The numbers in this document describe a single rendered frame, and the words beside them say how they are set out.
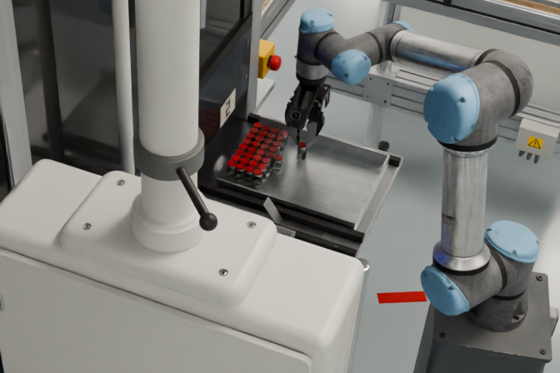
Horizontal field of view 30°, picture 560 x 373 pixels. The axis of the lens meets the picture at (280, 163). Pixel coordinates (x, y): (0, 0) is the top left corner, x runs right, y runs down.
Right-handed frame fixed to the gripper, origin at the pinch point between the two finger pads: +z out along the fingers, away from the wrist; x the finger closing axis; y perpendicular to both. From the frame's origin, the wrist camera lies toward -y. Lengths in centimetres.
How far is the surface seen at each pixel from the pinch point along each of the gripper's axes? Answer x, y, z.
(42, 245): 2, -103, -61
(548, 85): -47, 146, 66
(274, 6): 29, 53, 0
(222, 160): 17.2, -7.9, 5.7
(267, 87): 18.5, 23.8, 5.6
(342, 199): -13.8, -8.5, 5.5
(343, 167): -10.5, 2.2, 5.5
